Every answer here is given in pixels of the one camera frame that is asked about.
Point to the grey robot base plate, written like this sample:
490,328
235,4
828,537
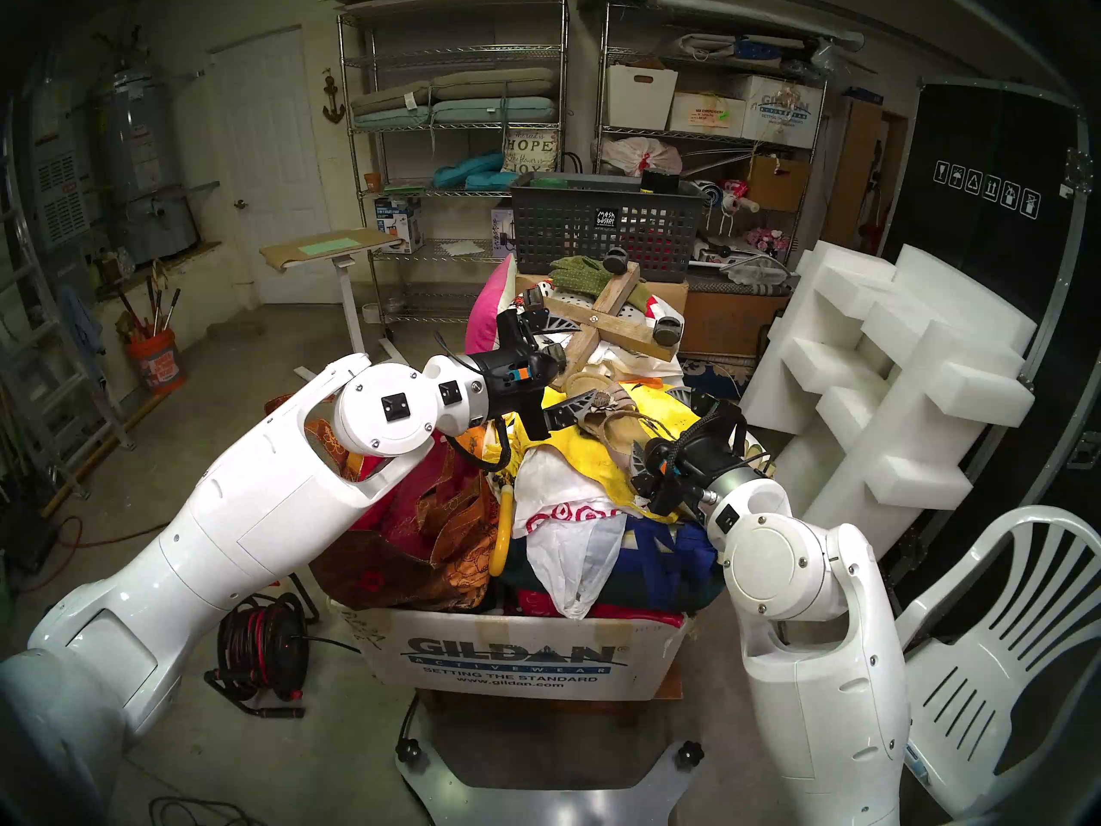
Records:
550,807

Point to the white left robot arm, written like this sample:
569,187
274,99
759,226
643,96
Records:
241,523

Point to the tan seat cushion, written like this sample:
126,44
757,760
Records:
495,83

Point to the dark plastic mesh basket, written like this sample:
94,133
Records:
559,222

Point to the Hope print pillow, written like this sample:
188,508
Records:
529,149

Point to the brown wooden cabinet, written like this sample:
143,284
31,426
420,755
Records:
851,170

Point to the grey water heater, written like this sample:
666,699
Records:
138,162

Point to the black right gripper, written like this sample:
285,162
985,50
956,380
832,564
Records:
701,459

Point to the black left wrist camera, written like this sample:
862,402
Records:
516,372

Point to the white overbed table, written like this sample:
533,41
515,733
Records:
347,308

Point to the grey furnace unit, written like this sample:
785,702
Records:
60,196

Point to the green knit glove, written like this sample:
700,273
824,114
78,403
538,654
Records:
581,274

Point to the white foam packing insert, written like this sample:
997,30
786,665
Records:
929,377

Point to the teal blue cushion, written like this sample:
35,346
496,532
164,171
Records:
464,172

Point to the black yellow small box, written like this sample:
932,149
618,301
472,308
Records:
661,183

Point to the white plastic chair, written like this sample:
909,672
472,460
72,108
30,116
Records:
972,704

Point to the pink white pillow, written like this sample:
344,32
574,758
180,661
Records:
486,317

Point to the small white Gildan box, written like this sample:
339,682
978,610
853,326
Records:
783,110

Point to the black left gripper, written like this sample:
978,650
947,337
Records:
516,381

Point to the mint seat cushion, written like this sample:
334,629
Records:
495,110

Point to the orange plastic bucket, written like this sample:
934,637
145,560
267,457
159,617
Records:
159,364

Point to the white red-target plastic bag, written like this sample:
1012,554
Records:
568,566

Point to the white labelled cardboard box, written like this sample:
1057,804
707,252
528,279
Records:
701,114

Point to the aluminium ladder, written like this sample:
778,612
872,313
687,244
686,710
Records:
52,377

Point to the flat brown cardboard box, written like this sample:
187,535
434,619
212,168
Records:
671,295

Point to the black flight case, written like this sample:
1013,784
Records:
989,144

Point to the yellow towel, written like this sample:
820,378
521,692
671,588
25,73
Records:
585,454

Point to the anchor wall decoration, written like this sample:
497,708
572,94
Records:
333,110

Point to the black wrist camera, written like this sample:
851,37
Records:
516,372
662,471

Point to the blue white patterned cloth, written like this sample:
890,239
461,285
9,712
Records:
714,375

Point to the pink artificial flowers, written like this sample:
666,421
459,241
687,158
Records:
765,239

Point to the brown wooden chest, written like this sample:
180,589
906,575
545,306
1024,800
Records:
731,321

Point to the white panel door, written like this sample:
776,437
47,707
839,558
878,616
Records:
267,144

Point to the blue white product box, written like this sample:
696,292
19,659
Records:
400,226

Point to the black star knob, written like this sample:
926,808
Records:
413,751
688,754

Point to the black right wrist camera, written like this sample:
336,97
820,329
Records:
662,471

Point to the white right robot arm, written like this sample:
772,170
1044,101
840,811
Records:
817,661

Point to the red fabric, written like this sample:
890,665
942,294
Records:
619,613

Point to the orange patterned ribbon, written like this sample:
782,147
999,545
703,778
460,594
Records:
277,401

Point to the large Gildan activewear carton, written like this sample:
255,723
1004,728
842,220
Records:
516,661

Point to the wooden cross caster dolly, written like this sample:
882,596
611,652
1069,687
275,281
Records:
619,317

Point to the pale plastic shelf bag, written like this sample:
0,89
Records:
636,155

